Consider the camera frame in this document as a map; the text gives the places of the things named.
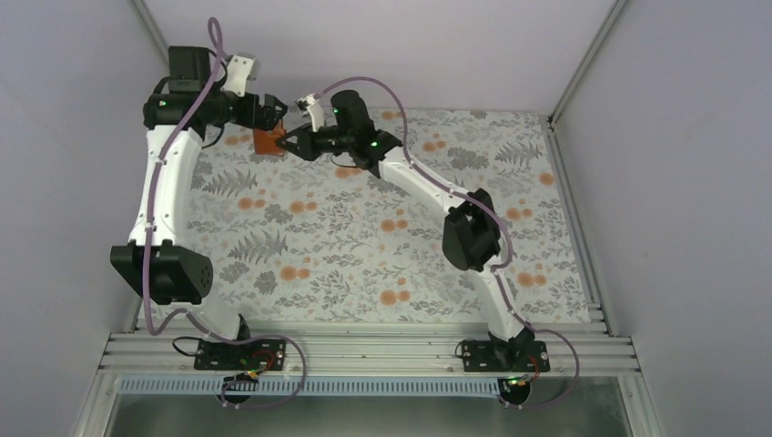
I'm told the brown leather card holder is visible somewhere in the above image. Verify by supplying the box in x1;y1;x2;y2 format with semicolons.
252;121;286;157

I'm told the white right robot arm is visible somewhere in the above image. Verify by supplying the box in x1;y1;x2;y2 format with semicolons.
276;90;535;369

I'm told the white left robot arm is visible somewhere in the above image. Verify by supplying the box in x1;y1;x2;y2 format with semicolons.
110;46;287;343

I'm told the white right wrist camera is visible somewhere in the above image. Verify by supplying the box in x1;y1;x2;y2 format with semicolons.
295;93;326;132

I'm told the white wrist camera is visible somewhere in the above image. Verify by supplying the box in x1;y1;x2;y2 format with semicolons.
295;93;326;132
221;53;256;97

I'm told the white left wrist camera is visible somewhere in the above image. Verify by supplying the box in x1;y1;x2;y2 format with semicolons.
221;53;256;97

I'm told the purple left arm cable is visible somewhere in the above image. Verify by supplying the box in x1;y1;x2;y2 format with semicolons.
141;16;309;412

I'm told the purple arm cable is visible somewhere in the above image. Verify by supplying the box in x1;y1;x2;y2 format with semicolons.
141;16;309;412
313;76;582;412

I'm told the left aluminium corner post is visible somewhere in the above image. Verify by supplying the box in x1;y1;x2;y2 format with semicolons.
127;0;169;67

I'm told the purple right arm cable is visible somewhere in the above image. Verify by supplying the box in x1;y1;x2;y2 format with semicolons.
313;76;582;412

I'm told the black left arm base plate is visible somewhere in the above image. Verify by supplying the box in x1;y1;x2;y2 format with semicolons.
193;339;287;372

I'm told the blue slotted cable duct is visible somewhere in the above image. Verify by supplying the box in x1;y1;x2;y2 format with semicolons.
117;375;500;398

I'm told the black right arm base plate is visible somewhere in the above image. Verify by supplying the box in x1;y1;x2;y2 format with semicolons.
453;339;551;373

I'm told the aluminium mounting rail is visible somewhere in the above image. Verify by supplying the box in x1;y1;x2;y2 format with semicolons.
98;320;641;377

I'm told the aluminium corner frame post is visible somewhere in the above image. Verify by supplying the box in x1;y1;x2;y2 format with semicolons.
547;0;629;130

